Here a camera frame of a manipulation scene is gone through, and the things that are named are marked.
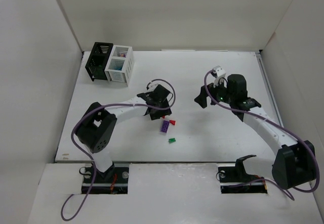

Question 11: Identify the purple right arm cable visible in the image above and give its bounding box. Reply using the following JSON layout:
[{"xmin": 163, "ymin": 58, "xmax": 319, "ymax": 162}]
[{"xmin": 204, "ymin": 69, "xmax": 319, "ymax": 201}]

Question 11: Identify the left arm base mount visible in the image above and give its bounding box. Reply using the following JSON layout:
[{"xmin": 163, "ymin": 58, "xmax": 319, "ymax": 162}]
[{"xmin": 79, "ymin": 163, "xmax": 130, "ymax": 195}]

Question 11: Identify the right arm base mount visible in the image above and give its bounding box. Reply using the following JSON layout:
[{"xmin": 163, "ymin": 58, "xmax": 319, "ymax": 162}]
[{"xmin": 216, "ymin": 155, "xmax": 268, "ymax": 194}]

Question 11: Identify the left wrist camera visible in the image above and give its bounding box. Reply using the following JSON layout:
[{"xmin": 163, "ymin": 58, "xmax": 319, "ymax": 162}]
[{"xmin": 147, "ymin": 82, "xmax": 158, "ymax": 92}]

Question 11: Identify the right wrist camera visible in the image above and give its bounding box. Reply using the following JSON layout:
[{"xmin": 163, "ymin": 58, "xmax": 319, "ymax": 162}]
[{"xmin": 211, "ymin": 66, "xmax": 226, "ymax": 87}]

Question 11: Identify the purple flat lego brick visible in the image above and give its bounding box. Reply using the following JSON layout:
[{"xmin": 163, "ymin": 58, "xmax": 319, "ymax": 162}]
[{"xmin": 159, "ymin": 120, "xmax": 170, "ymax": 134}]

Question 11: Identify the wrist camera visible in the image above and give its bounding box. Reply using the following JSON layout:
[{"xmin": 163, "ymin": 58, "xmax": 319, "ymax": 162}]
[
  {"xmin": 211, "ymin": 66, "xmax": 226, "ymax": 87},
  {"xmin": 147, "ymin": 82, "xmax": 158, "ymax": 92}
]

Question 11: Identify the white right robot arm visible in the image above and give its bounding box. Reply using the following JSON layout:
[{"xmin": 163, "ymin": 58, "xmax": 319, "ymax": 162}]
[{"xmin": 194, "ymin": 69, "xmax": 320, "ymax": 193}]

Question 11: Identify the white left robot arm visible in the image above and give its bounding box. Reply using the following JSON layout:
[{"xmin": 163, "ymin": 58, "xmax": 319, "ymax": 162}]
[{"xmin": 71, "ymin": 84, "xmax": 174, "ymax": 180}]

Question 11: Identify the black slotted container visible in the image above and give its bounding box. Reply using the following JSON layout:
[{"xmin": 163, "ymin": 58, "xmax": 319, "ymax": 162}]
[{"xmin": 85, "ymin": 42, "xmax": 113, "ymax": 81}]

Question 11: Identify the white slotted container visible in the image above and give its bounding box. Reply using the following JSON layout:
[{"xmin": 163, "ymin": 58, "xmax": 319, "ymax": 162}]
[{"xmin": 105, "ymin": 45, "xmax": 135, "ymax": 86}]

